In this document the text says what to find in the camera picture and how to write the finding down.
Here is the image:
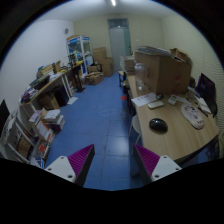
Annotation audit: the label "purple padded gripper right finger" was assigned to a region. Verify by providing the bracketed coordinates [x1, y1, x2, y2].
[133, 144, 181, 183]

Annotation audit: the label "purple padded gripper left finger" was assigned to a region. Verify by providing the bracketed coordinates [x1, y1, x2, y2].
[46, 144, 95, 186]

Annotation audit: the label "black computer mouse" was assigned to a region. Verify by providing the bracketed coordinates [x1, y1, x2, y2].
[149, 118, 168, 133]

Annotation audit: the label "white chair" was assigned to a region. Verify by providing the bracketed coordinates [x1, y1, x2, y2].
[129, 115, 141, 141]

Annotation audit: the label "white remote control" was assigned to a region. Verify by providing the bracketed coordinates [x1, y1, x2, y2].
[148, 101, 164, 109]

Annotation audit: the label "white paper sheet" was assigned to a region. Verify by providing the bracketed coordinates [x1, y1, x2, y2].
[132, 93, 157, 107]

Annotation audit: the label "small white calculator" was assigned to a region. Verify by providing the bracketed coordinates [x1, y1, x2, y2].
[168, 95, 177, 106]

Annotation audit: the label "wooden shelf desk left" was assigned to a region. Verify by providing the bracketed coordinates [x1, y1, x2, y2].
[21, 64, 82, 117]

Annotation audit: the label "open cardboard box on floor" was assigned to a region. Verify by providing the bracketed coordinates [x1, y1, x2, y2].
[85, 72, 104, 85]

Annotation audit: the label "black laptop screen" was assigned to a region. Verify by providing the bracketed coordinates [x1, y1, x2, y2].
[196, 74, 218, 116]

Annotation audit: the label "large cardboard box on desk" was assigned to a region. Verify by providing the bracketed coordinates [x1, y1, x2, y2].
[134, 46, 191, 94]

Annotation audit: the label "clear plastic jar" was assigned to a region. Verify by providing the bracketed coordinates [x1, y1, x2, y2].
[135, 63, 146, 90]

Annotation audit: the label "stacked cardboard boxes by door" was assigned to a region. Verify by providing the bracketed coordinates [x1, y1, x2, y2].
[92, 47, 114, 77]

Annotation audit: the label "blue white display cabinet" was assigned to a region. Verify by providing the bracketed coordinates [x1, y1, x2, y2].
[66, 35, 93, 75]

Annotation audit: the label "grey door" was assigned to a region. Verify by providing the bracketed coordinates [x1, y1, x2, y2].
[108, 18, 131, 71]

